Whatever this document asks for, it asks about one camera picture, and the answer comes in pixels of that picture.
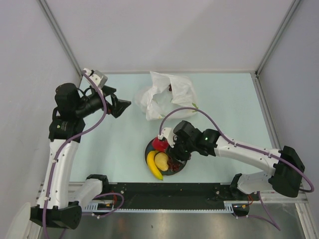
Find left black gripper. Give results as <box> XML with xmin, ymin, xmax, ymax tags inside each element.
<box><xmin>75</xmin><ymin>85</ymin><xmax>130</xmax><ymax>118</ymax></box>

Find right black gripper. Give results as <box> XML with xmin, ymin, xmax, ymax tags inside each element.
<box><xmin>165</xmin><ymin>135</ymin><xmax>195</xmax><ymax>166</ymax></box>

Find dark red fake grapes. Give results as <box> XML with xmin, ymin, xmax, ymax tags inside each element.
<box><xmin>167</xmin><ymin>156</ymin><xmax>184</xmax><ymax>172</ymax></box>

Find red fake dragon fruit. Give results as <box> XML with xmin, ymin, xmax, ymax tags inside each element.
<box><xmin>152</xmin><ymin>137</ymin><xmax>169</xmax><ymax>152</ymax></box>

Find yellow fake pear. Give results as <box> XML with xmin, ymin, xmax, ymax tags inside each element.
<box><xmin>155</xmin><ymin>152</ymin><xmax>169</xmax><ymax>171</ymax></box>

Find dark blue ceramic plate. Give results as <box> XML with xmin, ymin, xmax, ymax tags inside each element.
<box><xmin>144</xmin><ymin>140</ymin><xmax>186</xmax><ymax>180</ymax></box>

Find yellow fake lemon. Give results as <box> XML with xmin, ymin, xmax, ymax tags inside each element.
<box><xmin>147</xmin><ymin>150</ymin><xmax>163</xmax><ymax>180</ymax></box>

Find white printed plastic bag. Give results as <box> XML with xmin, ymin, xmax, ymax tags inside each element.
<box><xmin>135</xmin><ymin>71</ymin><xmax>199</xmax><ymax>120</ymax></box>

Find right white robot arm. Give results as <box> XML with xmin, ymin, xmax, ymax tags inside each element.
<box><xmin>159</xmin><ymin>120</ymin><xmax>305</xmax><ymax>200</ymax></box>

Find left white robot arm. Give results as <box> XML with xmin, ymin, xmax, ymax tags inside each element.
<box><xmin>30</xmin><ymin>83</ymin><xmax>131</xmax><ymax>229</ymax></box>

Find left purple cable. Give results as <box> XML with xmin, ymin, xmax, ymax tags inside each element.
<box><xmin>42</xmin><ymin>71</ymin><xmax>125</xmax><ymax>239</ymax></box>

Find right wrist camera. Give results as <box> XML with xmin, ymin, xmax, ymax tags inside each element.
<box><xmin>158</xmin><ymin>127</ymin><xmax>176</xmax><ymax>148</ymax></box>

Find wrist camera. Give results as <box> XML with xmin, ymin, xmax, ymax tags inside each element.
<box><xmin>82</xmin><ymin>68</ymin><xmax>108</xmax><ymax>89</ymax></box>
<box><xmin>158</xmin><ymin>127</ymin><xmax>176</xmax><ymax>148</ymax></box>

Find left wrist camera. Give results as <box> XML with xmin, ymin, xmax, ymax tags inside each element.
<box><xmin>82</xmin><ymin>68</ymin><xmax>108</xmax><ymax>89</ymax></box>

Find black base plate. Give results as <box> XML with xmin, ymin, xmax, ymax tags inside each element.
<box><xmin>82</xmin><ymin>182</ymin><xmax>260</xmax><ymax>210</ymax></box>

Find aluminium frame rail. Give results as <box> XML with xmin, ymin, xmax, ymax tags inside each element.
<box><xmin>36</xmin><ymin>181</ymin><xmax>310</xmax><ymax>204</ymax></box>

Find white slotted cable duct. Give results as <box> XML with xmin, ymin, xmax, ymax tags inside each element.
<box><xmin>82</xmin><ymin>201</ymin><xmax>234</xmax><ymax>214</ymax></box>

